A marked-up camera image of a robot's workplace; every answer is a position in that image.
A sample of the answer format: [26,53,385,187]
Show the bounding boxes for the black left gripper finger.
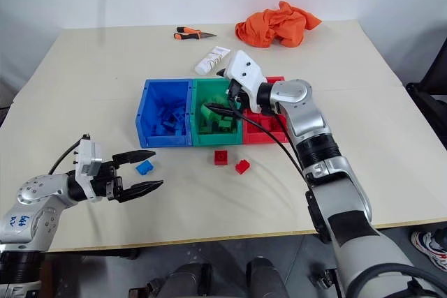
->
[119,179,165,204]
[111,149,157,167]

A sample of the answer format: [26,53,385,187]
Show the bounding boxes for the red toy block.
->
[234,158,252,174]
[213,149,230,167]

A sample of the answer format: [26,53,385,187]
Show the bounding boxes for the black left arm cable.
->
[47,139,83,177]

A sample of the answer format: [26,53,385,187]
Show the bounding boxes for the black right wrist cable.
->
[230,105,305,180]

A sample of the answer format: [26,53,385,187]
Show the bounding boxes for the red plastic bin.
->
[240,75,291,146]

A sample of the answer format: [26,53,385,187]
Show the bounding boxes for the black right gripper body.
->
[226,80,251,112]

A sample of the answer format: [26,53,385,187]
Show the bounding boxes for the white sneaker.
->
[410,229,447,271]

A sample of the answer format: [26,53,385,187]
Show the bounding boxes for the black stand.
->
[406,36,447,139]

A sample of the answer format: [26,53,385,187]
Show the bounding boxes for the orange black pliers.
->
[173,26,218,41]

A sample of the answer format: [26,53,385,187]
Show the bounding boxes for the black right shoulder cable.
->
[348,264,445,298]

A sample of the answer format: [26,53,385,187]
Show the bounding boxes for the orange crumpled cloth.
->
[235,0,323,49]

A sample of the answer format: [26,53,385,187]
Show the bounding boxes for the green plastic bin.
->
[190,77,246,147]

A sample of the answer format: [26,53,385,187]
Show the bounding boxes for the blue toy block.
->
[152,122,176,137]
[163,108,186,128]
[135,159,155,176]

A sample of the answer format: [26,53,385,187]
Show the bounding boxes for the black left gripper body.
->
[91,159,126,204]

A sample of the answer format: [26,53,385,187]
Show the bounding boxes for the blue plastic bin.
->
[134,78,195,149]

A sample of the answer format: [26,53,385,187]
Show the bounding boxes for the dark rounded shape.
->
[166,262,214,298]

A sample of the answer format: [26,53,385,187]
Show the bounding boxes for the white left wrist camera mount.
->
[74,133,104,200]

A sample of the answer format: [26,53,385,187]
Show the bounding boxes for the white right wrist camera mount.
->
[223,50,268,111]

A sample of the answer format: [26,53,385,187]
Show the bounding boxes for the white tube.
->
[194,45,231,76]

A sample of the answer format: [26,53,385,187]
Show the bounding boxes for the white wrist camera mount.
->
[74,133,104,200]
[223,50,268,111]

